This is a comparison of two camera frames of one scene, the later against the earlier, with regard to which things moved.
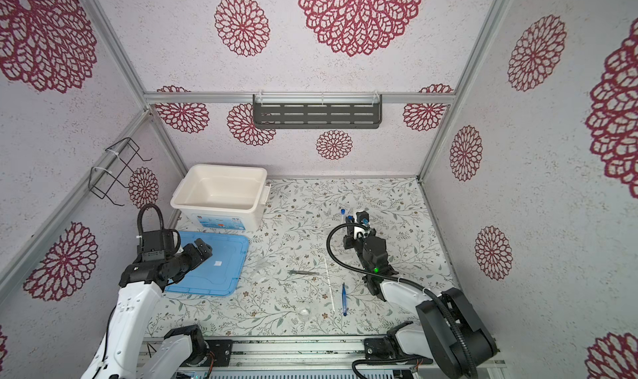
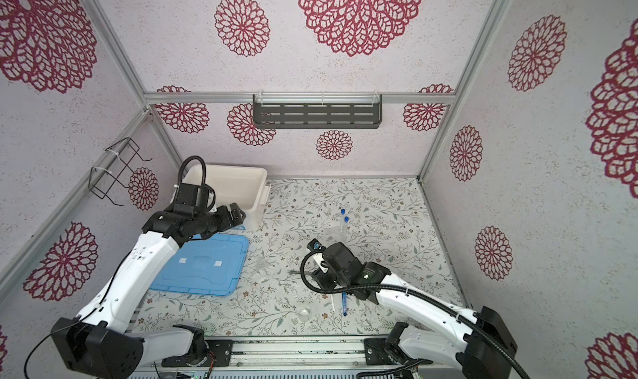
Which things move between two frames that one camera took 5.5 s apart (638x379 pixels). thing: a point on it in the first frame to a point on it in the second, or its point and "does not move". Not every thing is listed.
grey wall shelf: x=317 y=110 does not move
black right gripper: x=352 y=238 to x=319 y=277
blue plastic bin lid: x=219 y=274 does not move
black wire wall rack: x=100 y=180 does not move
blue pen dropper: x=344 y=299 does not move
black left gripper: x=204 y=248 to x=228 y=220
